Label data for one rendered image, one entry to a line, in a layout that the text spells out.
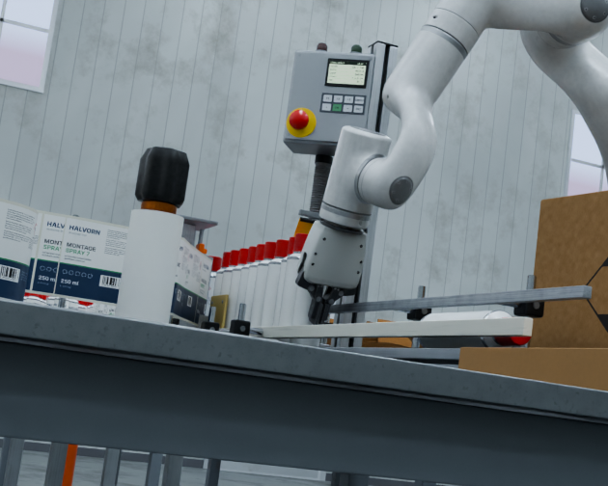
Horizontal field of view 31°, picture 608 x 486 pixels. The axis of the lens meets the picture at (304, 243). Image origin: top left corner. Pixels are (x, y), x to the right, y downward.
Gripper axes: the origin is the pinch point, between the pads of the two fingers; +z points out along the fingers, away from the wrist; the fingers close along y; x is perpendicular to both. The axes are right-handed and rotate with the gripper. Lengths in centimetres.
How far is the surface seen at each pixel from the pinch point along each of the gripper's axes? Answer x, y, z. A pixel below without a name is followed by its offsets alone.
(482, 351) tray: 72, 13, -18
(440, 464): 99, 31, -17
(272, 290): -19.6, 1.6, 2.5
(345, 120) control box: -31.9, -8.6, -30.2
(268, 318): -17.8, 1.6, 7.4
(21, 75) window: -918, -32, 60
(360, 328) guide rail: 25.9, 4.3, -5.6
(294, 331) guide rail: 2.3, 4.3, 3.2
